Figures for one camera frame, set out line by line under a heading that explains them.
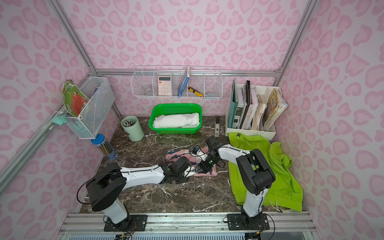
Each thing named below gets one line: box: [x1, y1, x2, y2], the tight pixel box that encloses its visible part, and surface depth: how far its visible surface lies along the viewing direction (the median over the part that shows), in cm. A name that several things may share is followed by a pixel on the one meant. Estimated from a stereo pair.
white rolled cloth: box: [152, 113, 200, 129], surface depth 105 cm
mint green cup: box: [121, 115, 144, 142], surface depth 100 cm
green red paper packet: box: [62, 79, 90, 117], surface depth 74 cm
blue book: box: [177, 66, 190, 98], surface depth 90 cm
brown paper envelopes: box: [263, 88, 289, 131], surface depth 99 cm
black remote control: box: [214, 116, 220, 137], surface depth 109 cm
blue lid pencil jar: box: [91, 133, 119, 161], surface depth 87 cm
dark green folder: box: [227, 79, 239, 129], surface depth 97 cm
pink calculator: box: [158, 76, 172, 96], surface depth 97 cm
